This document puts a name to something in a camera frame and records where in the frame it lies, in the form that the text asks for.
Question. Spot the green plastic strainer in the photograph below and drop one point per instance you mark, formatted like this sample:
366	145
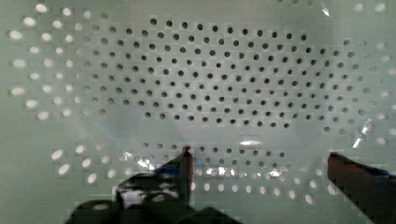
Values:
261	91

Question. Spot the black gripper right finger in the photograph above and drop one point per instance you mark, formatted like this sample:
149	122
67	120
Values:
371	189

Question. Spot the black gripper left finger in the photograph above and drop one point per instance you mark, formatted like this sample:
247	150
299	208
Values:
172	178

